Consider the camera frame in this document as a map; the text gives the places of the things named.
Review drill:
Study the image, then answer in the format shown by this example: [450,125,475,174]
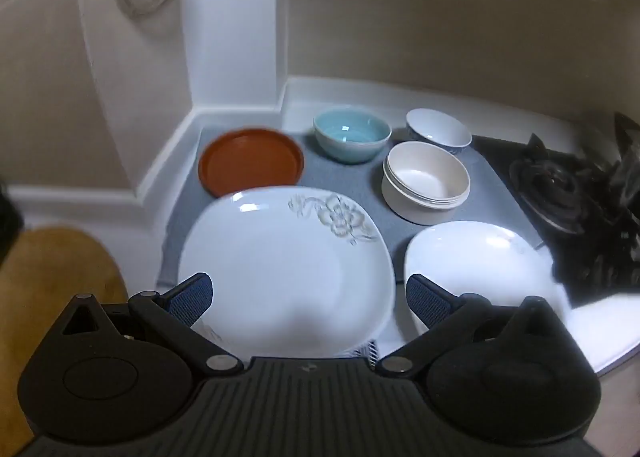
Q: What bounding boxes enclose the white bowl blue pattern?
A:
[406,108,473,155]

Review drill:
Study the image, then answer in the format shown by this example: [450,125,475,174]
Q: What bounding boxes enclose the light blue ceramic bowl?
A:
[314,107,393,165]

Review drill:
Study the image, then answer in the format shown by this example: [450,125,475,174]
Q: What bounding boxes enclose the cream bowls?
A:
[381,141,471,226]

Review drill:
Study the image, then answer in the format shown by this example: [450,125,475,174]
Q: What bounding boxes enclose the grey dish mat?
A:
[158,134,544,288]

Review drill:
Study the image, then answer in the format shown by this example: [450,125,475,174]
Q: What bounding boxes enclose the large white floral plate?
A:
[178,186,396,359]

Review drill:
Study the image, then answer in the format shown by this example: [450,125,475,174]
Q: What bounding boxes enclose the wooden cutting board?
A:
[1,226,128,456]

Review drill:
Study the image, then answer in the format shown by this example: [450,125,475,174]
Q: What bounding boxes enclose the black gas stove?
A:
[473,113,639,307]

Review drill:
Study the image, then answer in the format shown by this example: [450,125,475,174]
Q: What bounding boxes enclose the brown round plate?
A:
[198,128,305,197]

